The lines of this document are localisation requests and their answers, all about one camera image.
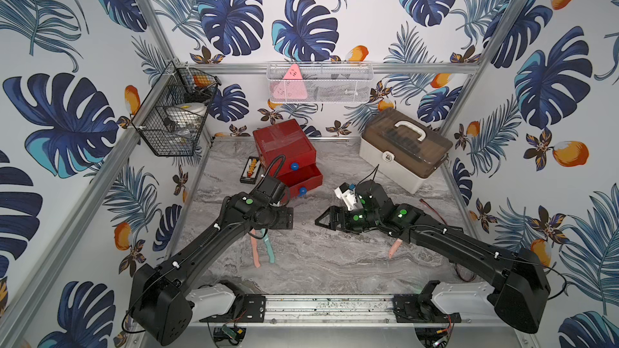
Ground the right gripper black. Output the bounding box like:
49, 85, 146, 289
313, 207, 381, 233

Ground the teal fruit knife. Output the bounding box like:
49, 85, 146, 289
263, 229, 276, 264

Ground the red three-drawer cabinet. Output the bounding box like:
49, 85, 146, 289
253, 120, 323, 198

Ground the pink fruit knife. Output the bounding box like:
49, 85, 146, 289
250, 236, 261, 268
388, 238, 402, 259

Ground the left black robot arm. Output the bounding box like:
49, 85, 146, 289
127, 155, 293, 346

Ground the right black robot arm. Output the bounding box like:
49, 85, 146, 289
314, 180, 551, 334

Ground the brown lid storage box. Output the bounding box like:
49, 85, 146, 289
359, 108, 453, 194

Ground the pink triangle item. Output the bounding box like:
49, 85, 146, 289
270, 64, 308, 102

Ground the white object in basket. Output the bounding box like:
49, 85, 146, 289
165, 102, 207, 129

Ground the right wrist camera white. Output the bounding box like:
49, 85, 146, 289
335, 183, 362, 211

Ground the aluminium front rail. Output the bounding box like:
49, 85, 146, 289
130, 292, 530, 328

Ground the clear wall shelf basket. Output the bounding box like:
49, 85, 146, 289
266, 62, 374, 103

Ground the black wire basket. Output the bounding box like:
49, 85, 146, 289
131, 62, 221, 158

